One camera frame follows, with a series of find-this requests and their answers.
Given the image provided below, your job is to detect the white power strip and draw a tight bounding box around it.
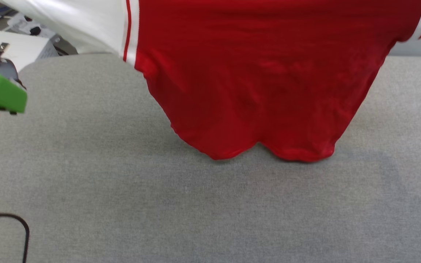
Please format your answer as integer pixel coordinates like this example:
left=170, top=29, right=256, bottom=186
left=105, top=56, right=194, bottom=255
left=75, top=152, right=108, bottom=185
left=7, top=12, right=56, bottom=39

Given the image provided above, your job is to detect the white equipment box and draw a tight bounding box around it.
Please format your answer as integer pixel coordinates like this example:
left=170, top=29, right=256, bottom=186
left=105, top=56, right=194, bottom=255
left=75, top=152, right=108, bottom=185
left=0, top=31, right=60, bottom=72

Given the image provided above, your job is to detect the white partition board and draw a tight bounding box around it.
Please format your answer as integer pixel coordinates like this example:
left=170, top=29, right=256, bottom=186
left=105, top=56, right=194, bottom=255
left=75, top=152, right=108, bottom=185
left=389, top=28, right=421, bottom=57

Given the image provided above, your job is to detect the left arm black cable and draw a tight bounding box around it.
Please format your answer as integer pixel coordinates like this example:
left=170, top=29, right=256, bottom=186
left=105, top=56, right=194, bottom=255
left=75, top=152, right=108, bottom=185
left=0, top=213, right=30, bottom=263

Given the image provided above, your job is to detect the grey partition foot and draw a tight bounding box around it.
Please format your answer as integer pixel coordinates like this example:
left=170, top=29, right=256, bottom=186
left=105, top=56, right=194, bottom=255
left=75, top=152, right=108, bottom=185
left=52, top=35, right=78, bottom=56

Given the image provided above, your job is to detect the red and white shirt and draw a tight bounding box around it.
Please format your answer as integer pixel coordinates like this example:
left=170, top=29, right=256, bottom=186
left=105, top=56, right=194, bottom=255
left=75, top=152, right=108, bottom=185
left=0, top=0, right=421, bottom=163

